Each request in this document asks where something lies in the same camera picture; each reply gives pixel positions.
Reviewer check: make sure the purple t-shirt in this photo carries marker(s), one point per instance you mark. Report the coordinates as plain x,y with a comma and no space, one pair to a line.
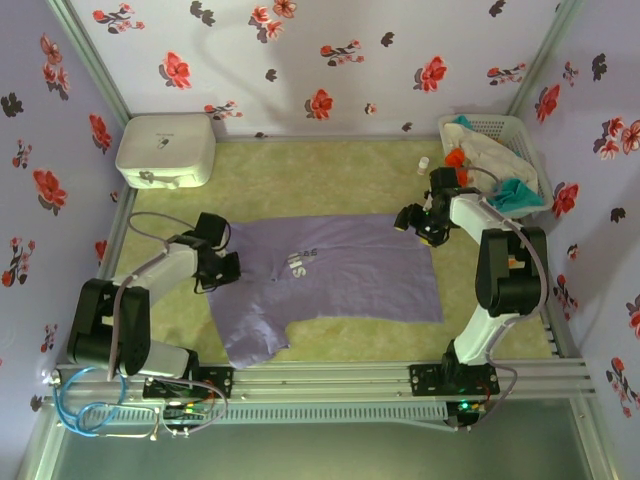
350,270

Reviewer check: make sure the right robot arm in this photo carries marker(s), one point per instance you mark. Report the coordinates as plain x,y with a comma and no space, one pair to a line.
505,280

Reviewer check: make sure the orange t-shirt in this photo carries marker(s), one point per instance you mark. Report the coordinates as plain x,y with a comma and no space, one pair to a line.
455,159

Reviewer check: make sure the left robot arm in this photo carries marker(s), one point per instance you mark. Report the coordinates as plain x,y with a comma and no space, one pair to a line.
105,325

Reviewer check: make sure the white plastic laundry basket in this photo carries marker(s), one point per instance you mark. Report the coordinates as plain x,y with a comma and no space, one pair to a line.
515,125

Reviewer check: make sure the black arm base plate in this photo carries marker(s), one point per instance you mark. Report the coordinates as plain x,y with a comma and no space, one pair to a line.
220,382
425,380

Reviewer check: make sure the white zippered case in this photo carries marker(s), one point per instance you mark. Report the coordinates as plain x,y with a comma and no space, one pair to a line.
165,145

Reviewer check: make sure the small white bottle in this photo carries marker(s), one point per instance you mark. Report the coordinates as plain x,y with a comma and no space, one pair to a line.
424,166

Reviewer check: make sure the teal cloth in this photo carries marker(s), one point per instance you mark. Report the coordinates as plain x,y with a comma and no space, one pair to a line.
461,121

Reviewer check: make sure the white t-shirt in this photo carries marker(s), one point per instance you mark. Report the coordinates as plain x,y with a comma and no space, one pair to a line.
490,150

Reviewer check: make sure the aluminium front frame rail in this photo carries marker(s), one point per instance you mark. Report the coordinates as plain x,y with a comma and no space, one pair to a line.
320,380

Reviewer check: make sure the aluminium frame post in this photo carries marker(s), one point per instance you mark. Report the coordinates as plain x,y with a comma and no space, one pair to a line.
89,55
546,55

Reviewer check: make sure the aluminium side frame rail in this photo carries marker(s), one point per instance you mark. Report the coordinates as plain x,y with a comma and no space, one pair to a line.
119,220
555,335

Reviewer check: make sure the teal t-shirt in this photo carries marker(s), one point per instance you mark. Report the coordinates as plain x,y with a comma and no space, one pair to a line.
520,195

